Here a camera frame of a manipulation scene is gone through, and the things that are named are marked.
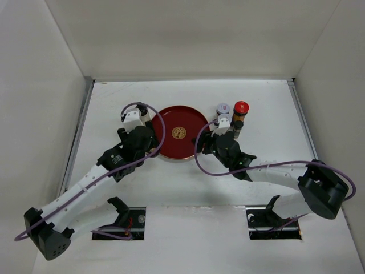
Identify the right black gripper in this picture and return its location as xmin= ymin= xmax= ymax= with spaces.
xmin=192 ymin=127 xmax=231 ymax=168

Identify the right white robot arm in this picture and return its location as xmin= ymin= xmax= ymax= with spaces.
xmin=193 ymin=131 xmax=349 ymax=226

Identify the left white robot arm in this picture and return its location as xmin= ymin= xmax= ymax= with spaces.
xmin=24 ymin=122 xmax=159 ymax=261

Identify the black cap spice bottle right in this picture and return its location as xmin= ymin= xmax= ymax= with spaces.
xmin=233 ymin=120 xmax=244 ymax=139

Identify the clear bottle black pump cap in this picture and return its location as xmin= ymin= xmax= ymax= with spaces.
xmin=136 ymin=103 xmax=151 ymax=123

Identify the white lid sauce jar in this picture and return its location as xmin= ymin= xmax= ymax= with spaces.
xmin=216 ymin=103 xmax=230 ymax=116

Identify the red lid chili jar right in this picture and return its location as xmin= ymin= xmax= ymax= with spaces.
xmin=232 ymin=100 xmax=249 ymax=123

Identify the round red tray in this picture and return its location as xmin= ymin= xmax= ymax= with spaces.
xmin=159 ymin=106 xmax=208 ymax=160

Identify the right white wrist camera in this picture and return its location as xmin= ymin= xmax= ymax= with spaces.
xmin=213 ymin=114 xmax=232 ymax=135

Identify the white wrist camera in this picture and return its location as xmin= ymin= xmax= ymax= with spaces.
xmin=213 ymin=114 xmax=232 ymax=135
xmin=121 ymin=108 xmax=144 ymax=134

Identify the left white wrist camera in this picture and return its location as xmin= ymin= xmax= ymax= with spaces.
xmin=121 ymin=108 xmax=144 ymax=134

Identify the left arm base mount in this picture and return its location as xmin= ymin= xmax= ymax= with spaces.
xmin=92 ymin=197 xmax=147 ymax=241

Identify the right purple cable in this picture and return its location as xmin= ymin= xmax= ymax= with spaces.
xmin=194 ymin=119 xmax=357 ymax=202

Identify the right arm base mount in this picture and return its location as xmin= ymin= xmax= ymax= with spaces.
xmin=246 ymin=195 xmax=302 ymax=240

